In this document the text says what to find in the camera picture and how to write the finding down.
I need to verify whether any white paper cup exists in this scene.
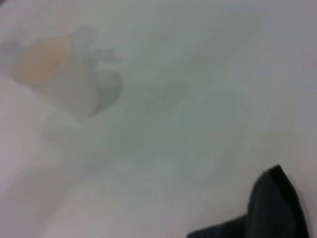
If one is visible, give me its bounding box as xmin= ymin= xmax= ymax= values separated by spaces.
xmin=12 ymin=34 xmax=100 ymax=120

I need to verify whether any dark blue rag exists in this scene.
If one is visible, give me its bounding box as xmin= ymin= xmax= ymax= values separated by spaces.
xmin=187 ymin=164 xmax=310 ymax=238

